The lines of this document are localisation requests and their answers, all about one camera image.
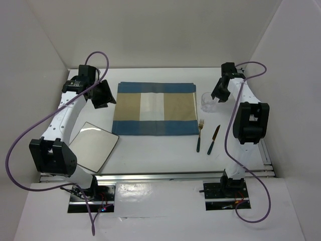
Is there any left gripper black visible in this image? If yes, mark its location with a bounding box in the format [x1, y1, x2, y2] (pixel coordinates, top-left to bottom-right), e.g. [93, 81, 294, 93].
[88, 79, 116, 109]

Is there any clear plastic cup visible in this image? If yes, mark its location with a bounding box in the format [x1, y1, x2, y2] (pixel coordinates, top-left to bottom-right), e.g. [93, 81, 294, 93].
[201, 92, 217, 113]

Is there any blue beige white cloth placemat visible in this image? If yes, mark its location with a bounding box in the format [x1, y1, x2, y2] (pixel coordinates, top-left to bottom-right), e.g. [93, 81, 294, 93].
[112, 82, 199, 136]

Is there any square white plate dark rim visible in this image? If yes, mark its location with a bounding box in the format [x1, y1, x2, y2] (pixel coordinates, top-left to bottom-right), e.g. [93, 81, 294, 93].
[69, 122, 119, 173]

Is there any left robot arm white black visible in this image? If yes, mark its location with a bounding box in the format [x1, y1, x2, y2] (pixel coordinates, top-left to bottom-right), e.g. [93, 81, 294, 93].
[29, 65, 116, 200]

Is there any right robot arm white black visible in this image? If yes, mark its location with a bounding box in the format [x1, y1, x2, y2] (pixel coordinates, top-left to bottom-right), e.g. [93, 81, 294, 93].
[211, 62, 270, 198]

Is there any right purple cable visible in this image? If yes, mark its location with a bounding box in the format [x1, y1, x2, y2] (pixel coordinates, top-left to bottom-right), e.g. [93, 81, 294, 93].
[224, 61, 272, 223]

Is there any purple cable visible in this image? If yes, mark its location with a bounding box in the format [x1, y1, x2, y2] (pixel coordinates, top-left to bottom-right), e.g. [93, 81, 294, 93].
[5, 51, 111, 236]
[224, 61, 272, 223]

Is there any gold fork green handle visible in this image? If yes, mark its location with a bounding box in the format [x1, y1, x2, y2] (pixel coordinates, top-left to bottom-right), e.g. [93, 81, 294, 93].
[196, 119, 204, 153]

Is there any gold knife green handle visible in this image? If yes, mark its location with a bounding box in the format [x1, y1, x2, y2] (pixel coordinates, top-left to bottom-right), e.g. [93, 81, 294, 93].
[207, 125, 221, 155]

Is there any right side aluminium rail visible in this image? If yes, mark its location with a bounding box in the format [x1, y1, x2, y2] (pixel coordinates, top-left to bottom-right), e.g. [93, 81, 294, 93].
[233, 79, 270, 165]

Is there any aluminium rail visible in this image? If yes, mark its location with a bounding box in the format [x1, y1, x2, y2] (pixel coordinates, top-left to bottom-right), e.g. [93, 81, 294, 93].
[40, 169, 275, 183]
[233, 79, 270, 165]

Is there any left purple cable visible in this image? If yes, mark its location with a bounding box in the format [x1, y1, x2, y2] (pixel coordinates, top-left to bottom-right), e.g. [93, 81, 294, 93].
[5, 51, 111, 236]

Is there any front aluminium rail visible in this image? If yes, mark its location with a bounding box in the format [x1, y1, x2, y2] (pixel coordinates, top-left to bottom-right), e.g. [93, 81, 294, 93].
[40, 169, 275, 183]

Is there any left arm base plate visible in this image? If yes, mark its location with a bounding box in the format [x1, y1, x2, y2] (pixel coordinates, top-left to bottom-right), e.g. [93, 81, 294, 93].
[67, 185, 116, 213]

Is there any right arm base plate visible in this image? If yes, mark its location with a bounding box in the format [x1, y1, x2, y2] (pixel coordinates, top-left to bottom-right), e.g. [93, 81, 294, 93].
[199, 182, 251, 211]

